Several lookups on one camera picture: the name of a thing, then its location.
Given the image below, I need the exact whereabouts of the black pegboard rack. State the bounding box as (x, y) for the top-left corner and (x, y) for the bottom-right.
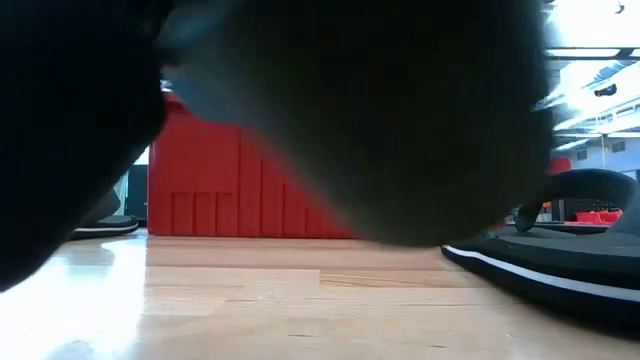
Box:
(563, 198), (624, 214)

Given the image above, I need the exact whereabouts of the red parts pile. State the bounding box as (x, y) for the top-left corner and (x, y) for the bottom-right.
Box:
(574, 209), (625, 225)

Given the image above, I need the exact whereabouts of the black slide white stripe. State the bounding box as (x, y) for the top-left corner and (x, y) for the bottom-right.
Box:
(69, 187), (140, 242)
(441, 168), (640, 329)

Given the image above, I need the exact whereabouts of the red shelf bin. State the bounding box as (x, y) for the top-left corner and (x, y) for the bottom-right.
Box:
(548, 157), (574, 176)

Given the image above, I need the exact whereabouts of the red plastic bin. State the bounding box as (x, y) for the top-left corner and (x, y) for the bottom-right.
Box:
(147, 92), (362, 240)

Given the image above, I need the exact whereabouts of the black horizontal frame bar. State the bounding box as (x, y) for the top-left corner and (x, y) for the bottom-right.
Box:
(544, 46), (640, 62)

